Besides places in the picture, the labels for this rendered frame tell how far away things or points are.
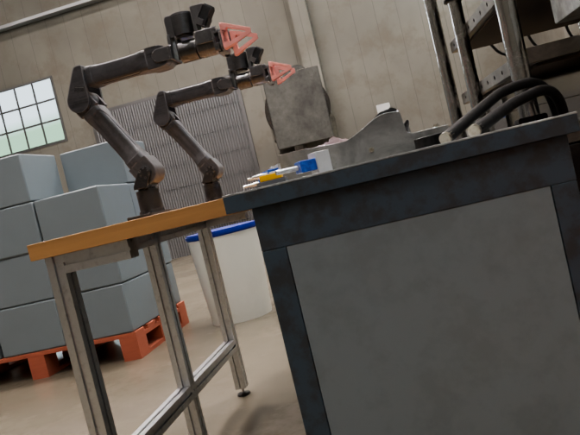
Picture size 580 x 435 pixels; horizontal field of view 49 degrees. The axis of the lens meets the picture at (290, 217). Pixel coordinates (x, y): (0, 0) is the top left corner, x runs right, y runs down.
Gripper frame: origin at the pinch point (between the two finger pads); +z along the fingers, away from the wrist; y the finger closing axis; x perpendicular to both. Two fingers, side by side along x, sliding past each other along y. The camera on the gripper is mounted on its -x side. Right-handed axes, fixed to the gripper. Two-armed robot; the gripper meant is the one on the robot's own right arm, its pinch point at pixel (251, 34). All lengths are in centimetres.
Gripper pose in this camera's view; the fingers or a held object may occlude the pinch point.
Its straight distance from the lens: 172.2
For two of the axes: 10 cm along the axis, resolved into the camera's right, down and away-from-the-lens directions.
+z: 9.6, -2.1, -1.9
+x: 2.2, 9.7, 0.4
